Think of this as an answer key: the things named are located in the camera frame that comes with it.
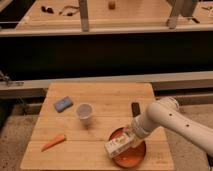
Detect white labelled bottle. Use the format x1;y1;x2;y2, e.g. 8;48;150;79
104;132;133;158

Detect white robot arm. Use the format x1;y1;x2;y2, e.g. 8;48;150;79
130;97;213;157

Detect orange ceramic bowl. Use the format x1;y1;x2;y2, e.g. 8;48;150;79
108;128;146;168

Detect black rectangular block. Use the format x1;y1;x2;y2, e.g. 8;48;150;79
131;102;141;117

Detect clear plastic cup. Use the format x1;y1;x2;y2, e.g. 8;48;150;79
76;103;93;126

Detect wooden board platform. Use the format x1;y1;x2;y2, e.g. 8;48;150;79
19;82;176;171

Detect orange carrot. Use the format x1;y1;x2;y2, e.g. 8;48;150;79
41;134;66;151

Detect blue sponge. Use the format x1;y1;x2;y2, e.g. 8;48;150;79
54;97;73;113

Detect small orange background object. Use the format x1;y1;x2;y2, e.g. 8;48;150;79
108;0;116;10

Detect grey metal post right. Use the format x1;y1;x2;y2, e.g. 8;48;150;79
166;0;185;29

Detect grey metal post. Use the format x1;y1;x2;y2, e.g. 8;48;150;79
78;0;89;32
166;0;185;29

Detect grey metal post left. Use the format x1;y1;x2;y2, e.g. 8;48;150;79
78;0;89;32

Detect dark cables on far table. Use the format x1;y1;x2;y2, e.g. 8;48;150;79
40;4;80;17

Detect metal clamp at left rail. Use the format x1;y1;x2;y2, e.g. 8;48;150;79
0;70;24;87

